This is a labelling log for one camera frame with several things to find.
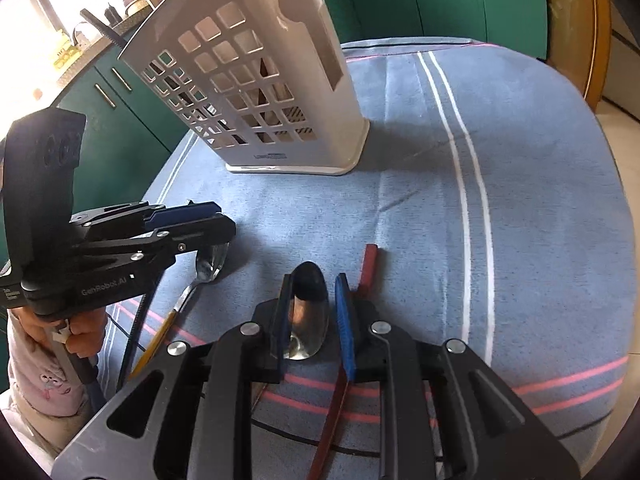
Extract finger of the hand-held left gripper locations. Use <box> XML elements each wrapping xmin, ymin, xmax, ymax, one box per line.
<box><xmin>75</xmin><ymin>214</ymin><xmax>237</xmax><ymax>272</ymax></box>
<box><xmin>70</xmin><ymin>200</ymin><xmax>222</xmax><ymax>234</ymax></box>

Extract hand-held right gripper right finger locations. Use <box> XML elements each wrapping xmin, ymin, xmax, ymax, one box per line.
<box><xmin>334</xmin><ymin>272</ymin><xmax>584</xmax><ymax>480</ymax></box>

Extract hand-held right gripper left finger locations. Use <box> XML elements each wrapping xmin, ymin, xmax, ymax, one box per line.
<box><xmin>50</xmin><ymin>272</ymin><xmax>301</xmax><ymax>480</ymax></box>

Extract metal spoon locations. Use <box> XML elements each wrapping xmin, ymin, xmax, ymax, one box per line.
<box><xmin>127</xmin><ymin>242</ymin><xmax>232</xmax><ymax>380</ymax></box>
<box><xmin>281</xmin><ymin>261</ymin><xmax>331</xmax><ymax>362</ymax></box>

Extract dark red chopstick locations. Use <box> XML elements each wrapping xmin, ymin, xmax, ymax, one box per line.
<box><xmin>306</xmin><ymin>243</ymin><xmax>381</xmax><ymax>480</ymax></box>

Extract black chopstick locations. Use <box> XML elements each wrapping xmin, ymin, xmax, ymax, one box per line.
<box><xmin>79</xmin><ymin>8</ymin><xmax>127</xmax><ymax>49</ymax></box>
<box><xmin>116</xmin><ymin>280</ymin><xmax>162</xmax><ymax>394</ymax></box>

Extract white plastic utensil holder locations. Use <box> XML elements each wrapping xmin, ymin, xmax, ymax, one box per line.
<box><xmin>119</xmin><ymin>0</ymin><xmax>372</xmax><ymax>177</ymax></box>

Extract person's left hand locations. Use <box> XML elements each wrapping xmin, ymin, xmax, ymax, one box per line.
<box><xmin>10</xmin><ymin>304</ymin><xmax>108</xmax><ymax>362</ymax></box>

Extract blue striped cloth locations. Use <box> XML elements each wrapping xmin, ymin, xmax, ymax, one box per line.
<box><xmin>106</xmin><ymin>35</ymin><xmax>630</xmax><ymax>480</ymax></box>

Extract grey kitchen countertop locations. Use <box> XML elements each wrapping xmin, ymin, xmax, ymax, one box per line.
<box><xmin>54</xmin><ymin>9</ymin><xmax>153</xmax><ymax>87</ymax></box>

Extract yellow bottle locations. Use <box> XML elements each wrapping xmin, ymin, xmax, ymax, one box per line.
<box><xmin>51</xmin><ymin>29</ymin><xmax>82</xmax><ymax>69</ymax></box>

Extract metal faucet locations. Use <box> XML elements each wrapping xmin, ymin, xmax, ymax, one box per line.
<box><xmin>71</xmin><ymin>21</ymin><xmax>95</xmax><ymax>47</ymax></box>

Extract person's pink printed clothing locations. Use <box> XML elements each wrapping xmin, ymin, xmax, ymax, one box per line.
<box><xmin>0</xmin><ymin>317</ymin><xmax>102</xmax><ymax>463</ymax></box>

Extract green lower cabinets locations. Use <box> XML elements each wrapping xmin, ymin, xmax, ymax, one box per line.
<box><xmin>54</xmin><ymin>0</ymin><xmax>549</xmax><ymax>172</ymax></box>

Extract wooden framed glass door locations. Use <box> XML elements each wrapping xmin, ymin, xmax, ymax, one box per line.
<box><xmin>541</xmin><ymin>0</ymin><xmax>614</xmax><ymax>112</ymax></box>

